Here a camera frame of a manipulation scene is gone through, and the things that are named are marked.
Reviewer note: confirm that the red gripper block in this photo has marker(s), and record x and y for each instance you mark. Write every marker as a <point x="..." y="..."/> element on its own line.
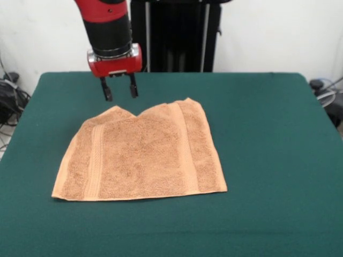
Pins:
<point x="116" y="65"/>

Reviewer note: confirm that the tan terry towel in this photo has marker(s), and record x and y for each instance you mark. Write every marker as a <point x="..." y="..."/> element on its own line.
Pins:
<point x="139" y="155"/>

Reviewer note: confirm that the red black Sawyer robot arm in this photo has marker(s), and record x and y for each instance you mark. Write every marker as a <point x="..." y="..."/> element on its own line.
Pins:
<point x="107" y="26"/>

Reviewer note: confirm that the dark green table cloth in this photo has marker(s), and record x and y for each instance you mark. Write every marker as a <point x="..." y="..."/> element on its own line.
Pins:
<point x="268" y="187"/>

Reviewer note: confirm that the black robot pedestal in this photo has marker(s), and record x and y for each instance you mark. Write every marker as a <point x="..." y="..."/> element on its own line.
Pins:
<point x="177" y="40"/>

